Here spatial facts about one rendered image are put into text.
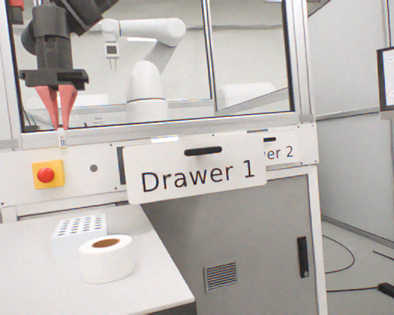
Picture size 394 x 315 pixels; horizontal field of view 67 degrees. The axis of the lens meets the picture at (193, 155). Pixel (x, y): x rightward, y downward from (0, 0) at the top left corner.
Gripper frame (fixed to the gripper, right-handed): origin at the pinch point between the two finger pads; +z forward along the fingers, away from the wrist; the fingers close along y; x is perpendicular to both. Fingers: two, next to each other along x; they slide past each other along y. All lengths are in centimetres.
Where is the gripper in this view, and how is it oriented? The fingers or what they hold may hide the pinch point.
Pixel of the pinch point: (61, 126)
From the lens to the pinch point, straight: 57.5
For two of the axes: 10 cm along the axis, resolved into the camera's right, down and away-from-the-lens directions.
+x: 2.3, 0.5, -9.7
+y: -9.7, 0.8, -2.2
